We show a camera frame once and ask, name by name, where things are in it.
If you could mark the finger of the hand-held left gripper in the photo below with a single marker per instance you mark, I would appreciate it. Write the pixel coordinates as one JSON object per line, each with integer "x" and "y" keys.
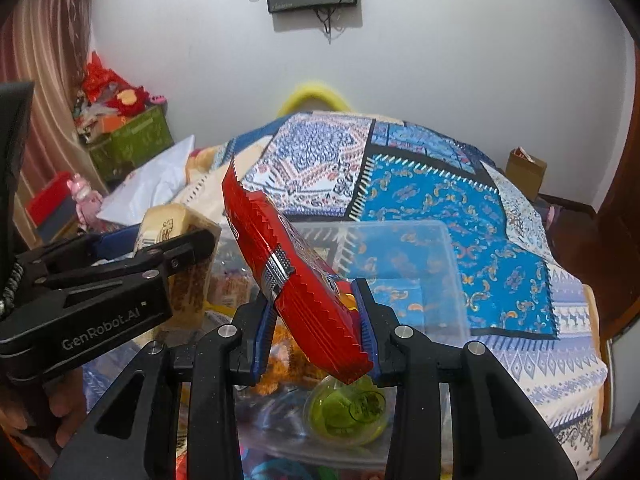
{"x": 75, "y": 250}
{"x": 165, "y": 260}

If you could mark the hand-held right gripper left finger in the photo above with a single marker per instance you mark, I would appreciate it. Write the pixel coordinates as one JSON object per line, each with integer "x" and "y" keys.
{"x": 261, "y": 345}

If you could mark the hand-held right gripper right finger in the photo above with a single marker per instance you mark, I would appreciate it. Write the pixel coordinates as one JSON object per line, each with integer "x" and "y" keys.
{"x": 372, "y": 335}

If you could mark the beige snack packet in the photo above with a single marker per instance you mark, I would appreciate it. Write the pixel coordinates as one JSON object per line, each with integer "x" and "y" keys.
{"x": 165, "y": 225}

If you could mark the clear bread packet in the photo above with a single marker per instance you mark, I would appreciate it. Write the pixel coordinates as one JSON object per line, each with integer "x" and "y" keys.
{"x": 230, "y": 285}

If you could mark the red zigzag-edged snack packet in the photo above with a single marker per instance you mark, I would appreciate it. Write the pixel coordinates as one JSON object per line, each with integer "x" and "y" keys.
{"x": 295, "y": 285}

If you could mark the clear plastic container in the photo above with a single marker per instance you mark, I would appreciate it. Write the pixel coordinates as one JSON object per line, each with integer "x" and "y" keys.
{"x": 425, "y": 270}

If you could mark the green jelly cup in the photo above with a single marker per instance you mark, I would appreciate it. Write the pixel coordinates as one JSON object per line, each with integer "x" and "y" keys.
{"x": 340, "y": 415}

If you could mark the person's left hand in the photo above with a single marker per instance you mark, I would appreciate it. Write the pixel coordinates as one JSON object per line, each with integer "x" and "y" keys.
{"x": 65, "y": 425}

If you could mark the pink toy figure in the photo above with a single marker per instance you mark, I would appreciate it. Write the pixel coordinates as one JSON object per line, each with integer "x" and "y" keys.
{"x": 85, "y": 200}

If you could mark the red box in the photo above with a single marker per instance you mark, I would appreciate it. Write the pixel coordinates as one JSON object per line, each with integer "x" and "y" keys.
{"x": 47, "y": 202}

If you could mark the white pillow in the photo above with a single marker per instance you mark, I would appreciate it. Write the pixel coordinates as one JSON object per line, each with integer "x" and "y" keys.
{"x": 150, "y": 180}

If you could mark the green storage box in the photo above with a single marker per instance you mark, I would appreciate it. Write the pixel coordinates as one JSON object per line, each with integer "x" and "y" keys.
{"x": 132, "y": 147}

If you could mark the patchwork printed blanket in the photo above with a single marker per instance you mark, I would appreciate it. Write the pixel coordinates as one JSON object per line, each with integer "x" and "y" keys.
{"x": 425, "y": 200}

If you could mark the pile of red plush toys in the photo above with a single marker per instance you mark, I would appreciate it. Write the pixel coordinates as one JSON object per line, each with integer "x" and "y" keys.
{"x": 115, "y": 92}

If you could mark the brown striped curtain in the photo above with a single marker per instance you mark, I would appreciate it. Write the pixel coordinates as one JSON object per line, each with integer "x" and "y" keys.
{"x": 45, "y": 60}

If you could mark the small cardboard box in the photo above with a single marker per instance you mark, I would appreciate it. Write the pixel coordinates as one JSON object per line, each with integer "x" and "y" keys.
{"x": 525, "y": 172}

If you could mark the yellow hoop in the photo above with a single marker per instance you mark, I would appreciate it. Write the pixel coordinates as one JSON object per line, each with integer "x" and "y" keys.
{"x": 312, "y": 91}

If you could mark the wooden door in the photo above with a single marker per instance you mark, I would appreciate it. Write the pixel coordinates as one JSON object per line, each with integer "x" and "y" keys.
{"x": 620, "y": 185}

